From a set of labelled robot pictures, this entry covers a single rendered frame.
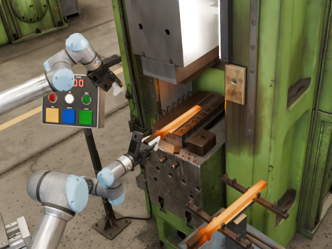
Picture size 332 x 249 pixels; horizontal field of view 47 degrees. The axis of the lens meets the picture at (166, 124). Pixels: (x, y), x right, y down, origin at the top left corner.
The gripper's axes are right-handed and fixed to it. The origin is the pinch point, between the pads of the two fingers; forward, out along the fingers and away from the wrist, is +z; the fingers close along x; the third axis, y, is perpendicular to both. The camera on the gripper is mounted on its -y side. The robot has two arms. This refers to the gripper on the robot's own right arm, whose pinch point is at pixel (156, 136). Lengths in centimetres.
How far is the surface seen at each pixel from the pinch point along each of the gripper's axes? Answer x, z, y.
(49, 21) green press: -439, 226, 78
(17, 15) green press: -447, 181, 54
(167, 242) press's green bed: -7, 5, 87
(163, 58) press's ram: 1.8, 8.1, -36.7
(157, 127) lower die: -7.4, 8.9, 3.1
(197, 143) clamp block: 16.7, 9.8, 3.7
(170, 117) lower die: -7.5, 18.9, 2.4
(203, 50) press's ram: 13.0, 21.8, -37.4
